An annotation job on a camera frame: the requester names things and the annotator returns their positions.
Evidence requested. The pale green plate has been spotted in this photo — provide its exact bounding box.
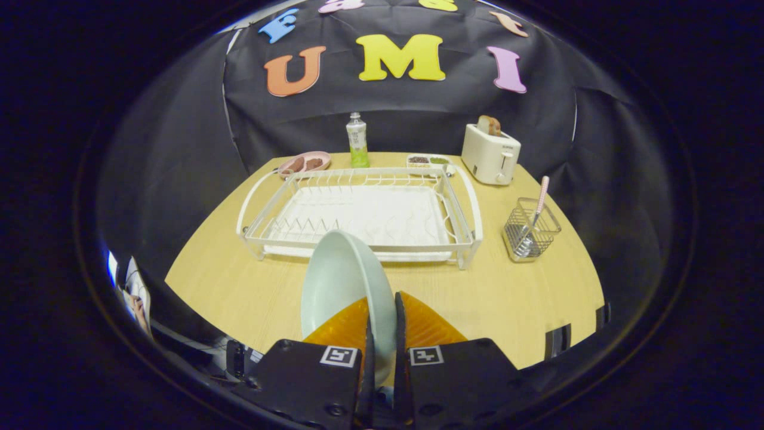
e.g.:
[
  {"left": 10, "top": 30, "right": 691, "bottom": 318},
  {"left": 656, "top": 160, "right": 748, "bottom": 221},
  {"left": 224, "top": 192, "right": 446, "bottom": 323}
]
[{"left": 300, "top": 230, "right": 398, "bottom": 389}]

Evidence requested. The pink oval plate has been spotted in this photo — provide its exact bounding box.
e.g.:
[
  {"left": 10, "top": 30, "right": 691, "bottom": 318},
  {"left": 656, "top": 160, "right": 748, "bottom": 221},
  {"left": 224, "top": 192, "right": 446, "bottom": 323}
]
[{"left": 278, "top": 151, "right": 332, "bottom": 179}]

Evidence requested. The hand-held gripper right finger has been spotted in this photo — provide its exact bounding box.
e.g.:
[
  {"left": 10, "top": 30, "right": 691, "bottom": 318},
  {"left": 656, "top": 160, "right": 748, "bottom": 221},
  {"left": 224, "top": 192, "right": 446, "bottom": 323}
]
[{"left": 393, "top": 291, "right": 521, "bottom": 430}]

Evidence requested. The white divided sauce dish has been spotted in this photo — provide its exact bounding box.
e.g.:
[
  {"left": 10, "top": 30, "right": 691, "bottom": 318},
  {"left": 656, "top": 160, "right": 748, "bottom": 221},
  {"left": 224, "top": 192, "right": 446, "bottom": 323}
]
[{"left": 407, "top": 154, "right": 455, "bottom": 175}]

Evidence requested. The metal wire basket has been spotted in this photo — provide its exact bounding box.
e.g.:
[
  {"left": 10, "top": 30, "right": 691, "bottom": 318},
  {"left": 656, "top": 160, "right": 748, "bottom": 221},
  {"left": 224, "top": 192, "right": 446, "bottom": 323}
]
[{"left": 503, "top": 198, "right": 562, "bottom": 263}]

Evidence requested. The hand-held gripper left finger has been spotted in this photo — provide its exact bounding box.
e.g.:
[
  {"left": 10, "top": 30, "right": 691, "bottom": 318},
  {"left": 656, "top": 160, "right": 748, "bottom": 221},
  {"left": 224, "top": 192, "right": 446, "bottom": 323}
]
[{"left": 230, "top": 297, "right": 375, "bottom": 430}]

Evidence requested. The white wire dish rack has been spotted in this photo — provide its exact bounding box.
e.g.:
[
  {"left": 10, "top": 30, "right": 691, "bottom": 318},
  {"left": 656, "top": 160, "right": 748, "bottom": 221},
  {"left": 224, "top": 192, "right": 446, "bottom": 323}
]
[{"left": 236, "top": 166, "right": 484, "bottom": 271}]

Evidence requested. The black backdrop cloth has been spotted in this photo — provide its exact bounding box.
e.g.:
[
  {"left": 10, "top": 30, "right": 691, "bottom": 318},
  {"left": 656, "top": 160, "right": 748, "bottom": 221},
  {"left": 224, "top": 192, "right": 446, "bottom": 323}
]
[{"left": 95, "top": 0, "right": 675, "bottom": 311}]

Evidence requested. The white toaster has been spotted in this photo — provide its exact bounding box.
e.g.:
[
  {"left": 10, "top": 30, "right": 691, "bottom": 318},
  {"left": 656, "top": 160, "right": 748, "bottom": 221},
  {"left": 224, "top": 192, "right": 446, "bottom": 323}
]
[{"left": 461, "top": 124, "right": 522, "bottom": 186}]

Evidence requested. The pink checkered handle spoon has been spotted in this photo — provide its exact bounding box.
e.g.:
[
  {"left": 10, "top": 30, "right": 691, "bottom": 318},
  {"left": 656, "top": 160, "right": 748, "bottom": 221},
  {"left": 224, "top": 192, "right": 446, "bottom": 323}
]
[{"left": 518, "top": 176, "right": 550, "bottom": 254}]

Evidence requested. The clear bottle green drink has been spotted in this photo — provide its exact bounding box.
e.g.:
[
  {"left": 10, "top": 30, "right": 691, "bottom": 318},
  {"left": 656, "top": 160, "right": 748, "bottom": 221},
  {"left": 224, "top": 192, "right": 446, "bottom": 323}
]
[{"left": 346, "top": 112, "right": 369, "bottom": 168}]

